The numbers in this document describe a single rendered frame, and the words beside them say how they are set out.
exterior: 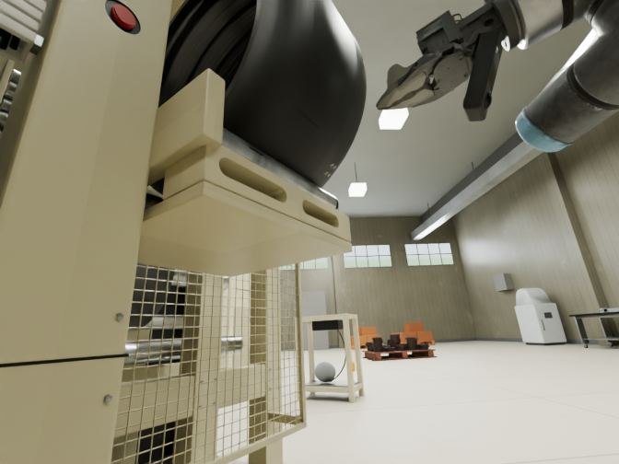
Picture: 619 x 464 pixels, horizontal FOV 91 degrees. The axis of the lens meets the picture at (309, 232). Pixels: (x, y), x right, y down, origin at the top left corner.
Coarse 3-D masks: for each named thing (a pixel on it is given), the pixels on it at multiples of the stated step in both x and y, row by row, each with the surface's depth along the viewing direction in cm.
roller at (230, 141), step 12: (228, 132) 43; (228, 144) 43; (240, 144) 44; (252, 156) 46; (264, 156) 49; (264, 168) 49; (276, 168) 51; (288, 168) 54; (288, 180) 53; (300, 180) 56; (312, 192) 59; (324, 192) 62; (336, 204) 66
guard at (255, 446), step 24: (144, 288) 77; (216, 336) 91; (288, 336) 117; (192, 360) 83; (240, 360) 96; (216, 384) 87; (240, 384) 94; (144, 408) 71; (240, 408) 92; (264, 432) 98; (288, 432) 105; (240, 456) 88
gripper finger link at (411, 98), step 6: (426, 78) 51; (426, 84) 51; (414, 90) 51; (420, 90) 50; (426, 90) 50; (432, 90) 50; (408, 96) 52; (414, 96) 51; (420, 96) 51; (426, 96) 51; (432, 96) 51; (396, 102) 52; (402, 102) 52; (408, 102) 52; (414, 102) 52; (384, 108) 53; (390, 108) 53; (396, 108) 53; (402, 108) 53
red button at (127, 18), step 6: (114, 6) 41; (120, 6) 41; (114, 12) 41; (120, 12) 41; (126, 12) 42; (114, 18) 41; (120, 18) 41; (126, 18) 42; (132, 18) 42; (120, 24) 41; (126, 24) 42; (132, 24) 42
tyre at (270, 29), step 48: (192, 0) 69; (240, 0) 76; (288, 0) 49; (192, 48) 83; (240, 48) 88; (288, 48) 48; (336, 48) 54; (240, 96) 48; (288, 96) 49; (336, 96) 56; (288, 144) 53; (336, 144) 60
